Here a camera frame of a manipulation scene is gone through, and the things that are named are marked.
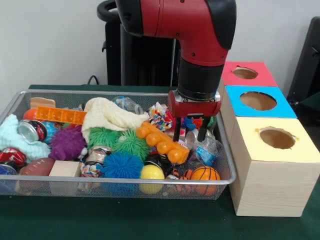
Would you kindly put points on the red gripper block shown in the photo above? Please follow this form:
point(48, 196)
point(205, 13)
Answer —
point(195, 110)

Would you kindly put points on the orange toy brick round studs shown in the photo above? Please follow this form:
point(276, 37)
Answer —
point(162, 142)

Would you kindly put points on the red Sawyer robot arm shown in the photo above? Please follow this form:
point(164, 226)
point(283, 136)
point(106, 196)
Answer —
point(200, 30)

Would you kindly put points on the wooden box three holes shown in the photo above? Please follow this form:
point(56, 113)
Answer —
point(270, 180)

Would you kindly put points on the clear shallow mesh bin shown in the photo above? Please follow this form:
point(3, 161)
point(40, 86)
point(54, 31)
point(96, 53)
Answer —
point(65, 190)

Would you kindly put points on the small orange basketball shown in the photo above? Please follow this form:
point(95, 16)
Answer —
point(205, 175)

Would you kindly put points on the green spiky ball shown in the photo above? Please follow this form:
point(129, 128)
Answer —
point(134, 144)
point(102, 137)

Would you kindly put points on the yellow ball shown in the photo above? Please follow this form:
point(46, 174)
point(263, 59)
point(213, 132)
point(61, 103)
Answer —
point(152, 175)

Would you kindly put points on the blue spiky ball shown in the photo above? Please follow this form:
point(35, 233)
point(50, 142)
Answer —
point(122, 166)

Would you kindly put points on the cream knitted cloth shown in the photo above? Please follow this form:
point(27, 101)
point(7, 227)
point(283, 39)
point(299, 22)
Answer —
point(107, 116)

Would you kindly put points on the dark green table cloth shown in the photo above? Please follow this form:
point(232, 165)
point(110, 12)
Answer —
point(150, 220)

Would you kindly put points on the purple spiky ball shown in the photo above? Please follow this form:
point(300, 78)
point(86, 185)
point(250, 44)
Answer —
point(66, 144)

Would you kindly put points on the long flat orange toy brick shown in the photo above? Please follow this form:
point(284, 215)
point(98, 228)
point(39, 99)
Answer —
point(60, 115)

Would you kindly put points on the brown toy football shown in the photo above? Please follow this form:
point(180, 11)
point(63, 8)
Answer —
point(35, 167)

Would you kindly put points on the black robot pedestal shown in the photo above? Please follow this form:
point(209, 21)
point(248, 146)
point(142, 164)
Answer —
point(140, 60)

